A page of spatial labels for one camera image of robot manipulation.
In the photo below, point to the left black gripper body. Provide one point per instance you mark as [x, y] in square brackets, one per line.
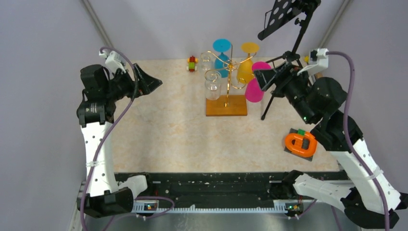
[123, 85]

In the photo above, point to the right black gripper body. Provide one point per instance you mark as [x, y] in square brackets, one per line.
[293, 87]

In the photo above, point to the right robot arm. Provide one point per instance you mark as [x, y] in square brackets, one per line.
[372, 203]

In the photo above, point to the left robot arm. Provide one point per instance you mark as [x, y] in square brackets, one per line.
[103, 87]

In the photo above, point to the magenta wine glass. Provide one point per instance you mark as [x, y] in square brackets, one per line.
[253, 92]

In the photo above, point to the yellow wine glass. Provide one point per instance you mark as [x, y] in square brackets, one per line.
[245, 73]

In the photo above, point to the blue wine glass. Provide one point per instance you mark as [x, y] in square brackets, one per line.
[222, 45]

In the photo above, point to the colourful toy car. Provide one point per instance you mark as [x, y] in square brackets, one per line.
[192, 62]

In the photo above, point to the clear hanging glass front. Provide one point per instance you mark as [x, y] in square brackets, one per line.
[212, 85]

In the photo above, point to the clear hanging glass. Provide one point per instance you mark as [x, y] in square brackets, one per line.
[212, 85]
[206, 61]

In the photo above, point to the orange tape dispenser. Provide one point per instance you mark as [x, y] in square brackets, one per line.
[300, 143]

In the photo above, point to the clear hanging glass back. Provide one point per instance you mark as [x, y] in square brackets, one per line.
[206, 61]

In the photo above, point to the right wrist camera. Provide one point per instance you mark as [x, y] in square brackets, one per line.
[318, 61]

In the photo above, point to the gold wire glass rack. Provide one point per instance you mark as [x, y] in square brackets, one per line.
[229, 103]

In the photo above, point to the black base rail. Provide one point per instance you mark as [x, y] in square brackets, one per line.
[236, 191]

